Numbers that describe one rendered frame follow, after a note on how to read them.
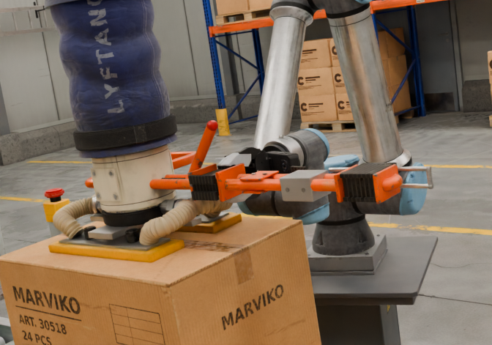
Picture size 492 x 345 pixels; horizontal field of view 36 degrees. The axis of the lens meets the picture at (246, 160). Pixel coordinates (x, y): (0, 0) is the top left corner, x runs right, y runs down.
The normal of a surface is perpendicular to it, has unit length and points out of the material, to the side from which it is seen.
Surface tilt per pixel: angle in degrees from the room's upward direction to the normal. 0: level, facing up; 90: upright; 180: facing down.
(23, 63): 90
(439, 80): 90
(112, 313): 90
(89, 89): 78
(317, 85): 92
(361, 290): 0
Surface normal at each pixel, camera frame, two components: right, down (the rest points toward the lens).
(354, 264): -0.35, 0.21
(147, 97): 0.63, -0.13
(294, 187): -0.62, 0.23
